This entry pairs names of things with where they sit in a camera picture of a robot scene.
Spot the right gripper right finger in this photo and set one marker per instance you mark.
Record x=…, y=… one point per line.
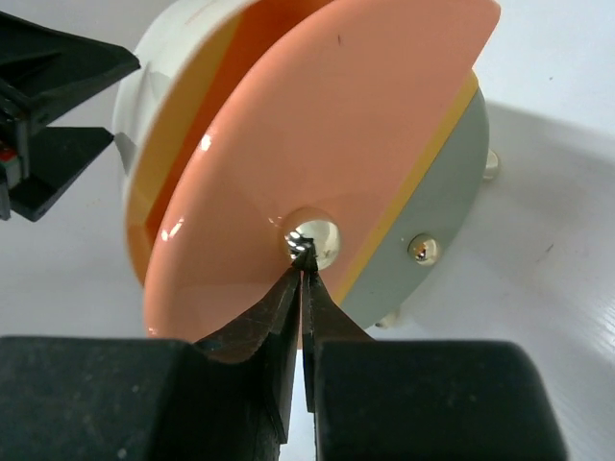
x=418, y=399

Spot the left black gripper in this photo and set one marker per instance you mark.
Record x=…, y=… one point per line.
x=46, y=73

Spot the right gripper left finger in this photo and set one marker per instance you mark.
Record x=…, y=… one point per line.
x=225, y=397

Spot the peach top drawer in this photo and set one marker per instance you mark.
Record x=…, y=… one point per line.
x=327, y=135

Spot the white cylindrical drawer cabinet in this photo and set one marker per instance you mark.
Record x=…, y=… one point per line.
x=144, y=120

